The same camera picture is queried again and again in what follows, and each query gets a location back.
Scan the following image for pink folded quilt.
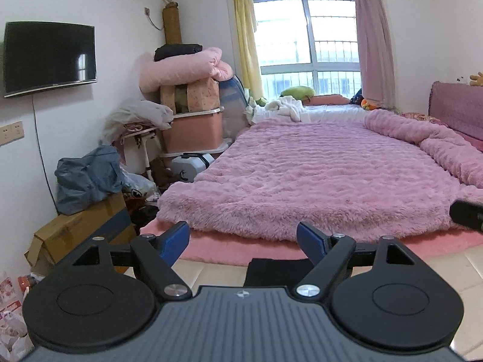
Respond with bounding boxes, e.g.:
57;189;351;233
139;47;234;93

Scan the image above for black folded cloth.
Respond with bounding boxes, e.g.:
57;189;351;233
153;43;204;62

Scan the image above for white hard case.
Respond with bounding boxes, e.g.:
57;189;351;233
171;153;216;182

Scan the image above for rolled brown mat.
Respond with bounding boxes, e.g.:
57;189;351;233
162;3;183;46

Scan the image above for yellow curtain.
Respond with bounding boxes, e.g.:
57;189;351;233
233;0;265;100

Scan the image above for printed fabric storage bag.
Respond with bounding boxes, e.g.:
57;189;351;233
160;76;220;114

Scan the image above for window with metal bars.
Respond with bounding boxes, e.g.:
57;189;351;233
249;0;363;97

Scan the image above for pink pillow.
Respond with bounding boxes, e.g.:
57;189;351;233
302;94;351;107

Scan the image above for black pants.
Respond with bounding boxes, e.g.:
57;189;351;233
245;258;315;289

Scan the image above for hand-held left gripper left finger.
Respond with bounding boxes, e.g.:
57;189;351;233
72;221;194;302

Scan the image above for purple covered headboard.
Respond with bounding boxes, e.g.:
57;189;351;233
428;81;483;142

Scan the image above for cardboard box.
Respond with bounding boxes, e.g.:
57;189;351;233
24;192;138;273

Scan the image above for pink plastic storage box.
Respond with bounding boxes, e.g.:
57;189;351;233
162;107;226;154

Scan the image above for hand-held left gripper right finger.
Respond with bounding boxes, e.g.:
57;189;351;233
294;222;416;302

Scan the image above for black wall television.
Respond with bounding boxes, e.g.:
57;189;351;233
3;21;98;99

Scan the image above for black television cable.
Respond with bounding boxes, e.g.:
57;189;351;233
32;96;60;214

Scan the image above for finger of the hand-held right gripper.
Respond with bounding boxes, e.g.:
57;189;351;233
450;200;483;233

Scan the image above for pink curtain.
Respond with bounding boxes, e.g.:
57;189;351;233
347;0;397;111

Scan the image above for blue-grey plastic bag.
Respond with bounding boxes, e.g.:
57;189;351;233
55;145;125;215

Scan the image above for white crumpled garment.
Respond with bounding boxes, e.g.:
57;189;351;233
264;96;312;123

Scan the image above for white wall socket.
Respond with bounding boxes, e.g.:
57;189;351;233
0;121;25;146

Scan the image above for blue mesh storage bag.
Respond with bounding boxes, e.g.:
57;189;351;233
219;75;250;140

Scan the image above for red printed plastic bags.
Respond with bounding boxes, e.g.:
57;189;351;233
0;271;35;360

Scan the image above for pink bed sheet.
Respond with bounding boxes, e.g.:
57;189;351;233
139;219;483;268

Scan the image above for white cloth bundle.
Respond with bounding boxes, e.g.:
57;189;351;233
104;96;175;146

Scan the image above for small white table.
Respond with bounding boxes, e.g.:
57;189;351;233
121;127;164;182

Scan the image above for pink fluffy blanket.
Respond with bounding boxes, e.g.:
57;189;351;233
156;109;483;243

